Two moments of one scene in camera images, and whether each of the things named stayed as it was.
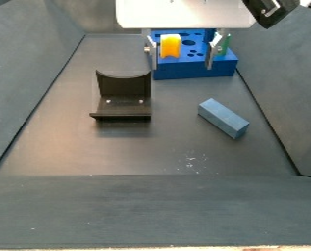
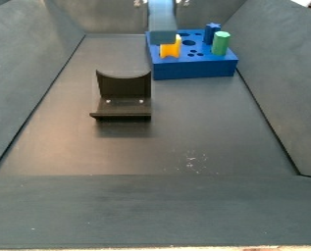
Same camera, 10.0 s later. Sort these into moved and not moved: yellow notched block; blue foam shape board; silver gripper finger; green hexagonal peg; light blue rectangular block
Moved: silver gripper finger; light blue rectangular block
Not moved: blue foam shape board; green hexagonal peg; yellow notched block
